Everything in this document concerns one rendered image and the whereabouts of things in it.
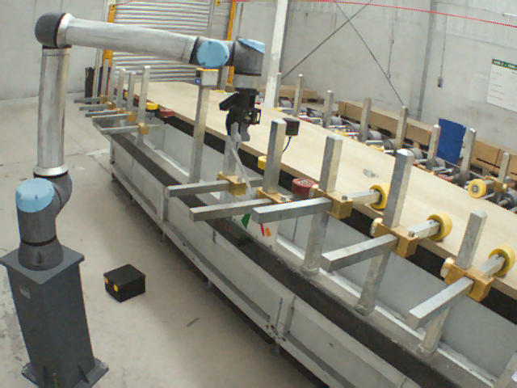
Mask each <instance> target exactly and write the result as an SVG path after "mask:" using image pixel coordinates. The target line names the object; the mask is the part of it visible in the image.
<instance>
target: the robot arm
mask: <svg viewBox="0 0 517 388"><path fill-rule="evenodd" d="M35 37H36V39H37V40H38V41H39V42H40V43H41V44H42V59H41V68H40V90H39V105H38V130H37V164H36V165H35V167H34V168H33V180H31V179H28V180H26V181H24V182H22V183H21V184H20V185H19V186H18V187H17V188H16V192H15V203H16V209H17V218H18V224H19V236H20V243H19V250H18V258H19V263H20V264H21V265H22V266H23V267H25V268H27V269H30V270H34V271H45V270H49V269H52V268H55V267H57V266H58V265H59V264H61V263H62V261H63V259H64V251H63V248H62V246H61V244H60V242H59V240H58V238H57V229H56V217H57V215H58V214H59V212H60V211H61V210H62V209H63V207H64V206H65V204H66V203H67V202H68V201H69V198H70V197H71V194H72V191H73V181H72V178H71V176H70V174H69V167H68V166H67V165H66V164H65V163H64V134H65V103H66V92H67V82H68V73H69V59H70V51H71V49H72V45H78V46H84V47H90V48H97V49H107V50H112V51H118V52H124V53H134V54H139V55H144V56H149V57H158V58H163V59H168V60H173V61H181V62H186V63H187V64H191V65H198V66H202V67H204V68H205V69H208V70H215V69H218V68H220V67H222V66H232V67H234V72H233V83H232V85H233V86H235V89H234V91H236V92H235V93H234V94H232V95H231V96H230V97H228V98H227V99H225V100H223V101H222V102H220V103H219V109H220V111H224V112H227V111H229V112H228V114H226V120H225V128H226V132H227V134H228V136H229V141H230V143H231V145H232V147H233V148H234V149H235V150H238V148H239V147H240V146H241V144H242V143H243V142H244V141H250V134H249V133H248V128H249V127H250V125H257V124H259V123H260V117H261V111H262V109H260V108H256V107H255V100H256V95H259V91H257V89H259V88H260V83H261V77H262V71H263V59H264V54H265V44H264V43H263V42H259V41H255V40H246V39H242V38H239V39H238V40H237V41H231V40H215V39H209V38H205V37H201V36H188V35H184V34H178V33H173V32H165V31H160V30H154V29H149V28H144V27H134V26H128V25H122V24H116V23H104V22H98V21H91V20H84V19H75V18H74V17H73V16H72V15H71V14H70V13H64V12H55V11H51V12H48V13H45V14H43V15H42V16H40V18H39V19H38V20H37V22H36V25H35ZM238 92H239V93H238ZM258 113H259V119H258V120H257V118H258ZM235 122H237V123H236V124H235ZM237 124H238V125H237Z"/></svg>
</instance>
